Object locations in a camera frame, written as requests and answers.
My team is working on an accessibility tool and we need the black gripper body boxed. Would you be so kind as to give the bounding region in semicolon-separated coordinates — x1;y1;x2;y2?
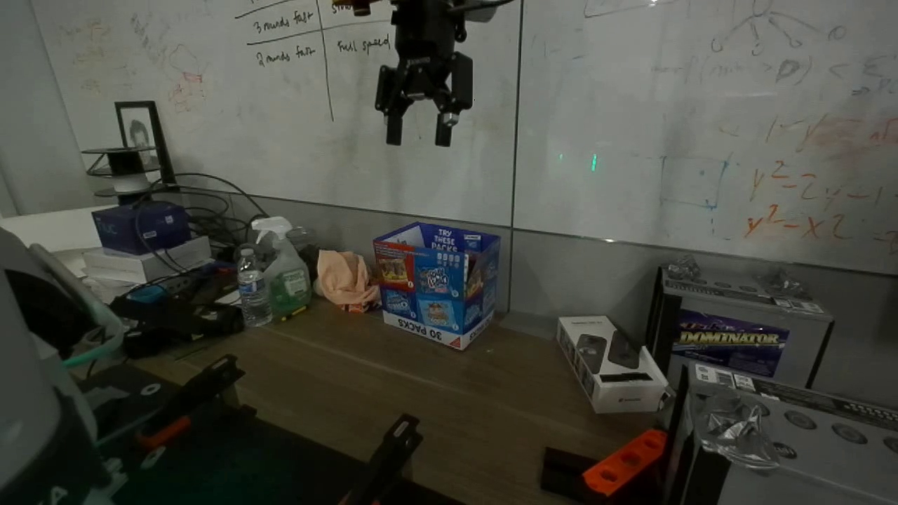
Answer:
372;0;474;112

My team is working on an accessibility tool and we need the blue cardboard snack box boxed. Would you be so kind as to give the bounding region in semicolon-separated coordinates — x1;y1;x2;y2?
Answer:
369;219;501;355

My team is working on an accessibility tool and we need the dark blue box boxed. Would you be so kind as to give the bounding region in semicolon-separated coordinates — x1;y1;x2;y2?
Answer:
89;199;192;258

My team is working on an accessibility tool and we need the flat white box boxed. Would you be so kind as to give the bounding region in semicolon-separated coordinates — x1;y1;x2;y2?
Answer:
80;234;215;286

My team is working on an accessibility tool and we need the white box with black devices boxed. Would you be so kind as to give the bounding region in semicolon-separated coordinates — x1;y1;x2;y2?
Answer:
554;314;669;415

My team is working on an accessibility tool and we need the spray bottle with green liquid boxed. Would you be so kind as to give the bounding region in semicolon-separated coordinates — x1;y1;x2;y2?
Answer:
250;217;316;320

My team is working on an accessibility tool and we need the clear water bottle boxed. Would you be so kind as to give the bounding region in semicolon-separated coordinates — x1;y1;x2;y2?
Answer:
236;247;275;332

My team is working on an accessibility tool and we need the grey tiered stand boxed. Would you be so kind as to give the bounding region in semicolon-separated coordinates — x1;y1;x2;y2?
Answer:
80;144;161;205

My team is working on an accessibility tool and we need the black device pile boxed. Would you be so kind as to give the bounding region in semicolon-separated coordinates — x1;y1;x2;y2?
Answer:
110;261;247;359

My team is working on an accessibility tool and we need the black table clamp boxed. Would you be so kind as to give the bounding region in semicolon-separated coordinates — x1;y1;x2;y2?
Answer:
340;412;427;505

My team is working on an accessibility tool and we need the grey battery with dark label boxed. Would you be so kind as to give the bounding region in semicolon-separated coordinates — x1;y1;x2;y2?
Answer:
641;264;836;391

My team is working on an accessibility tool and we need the black base mat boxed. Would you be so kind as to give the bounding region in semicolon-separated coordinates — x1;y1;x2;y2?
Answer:
110;409;375;505

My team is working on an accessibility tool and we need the orange and black block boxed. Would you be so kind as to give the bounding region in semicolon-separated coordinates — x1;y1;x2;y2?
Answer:
539;426;669;501

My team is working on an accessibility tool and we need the grey battery with round caps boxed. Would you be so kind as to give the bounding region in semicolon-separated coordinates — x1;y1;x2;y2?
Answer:
665;363;898;505

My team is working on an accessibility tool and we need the black cable bundle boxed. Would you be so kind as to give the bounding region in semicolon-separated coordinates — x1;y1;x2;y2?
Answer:
171;168;275;252

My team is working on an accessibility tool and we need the wall whiteboard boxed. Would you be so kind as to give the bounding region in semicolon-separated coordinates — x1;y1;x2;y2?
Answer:
25;0;898;278

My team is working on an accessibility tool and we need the black picture frame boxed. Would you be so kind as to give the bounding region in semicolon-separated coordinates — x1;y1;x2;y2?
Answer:
111;98;180;191

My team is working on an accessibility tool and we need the black clamp with orange handle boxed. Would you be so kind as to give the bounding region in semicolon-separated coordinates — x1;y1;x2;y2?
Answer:
93;355;247;457

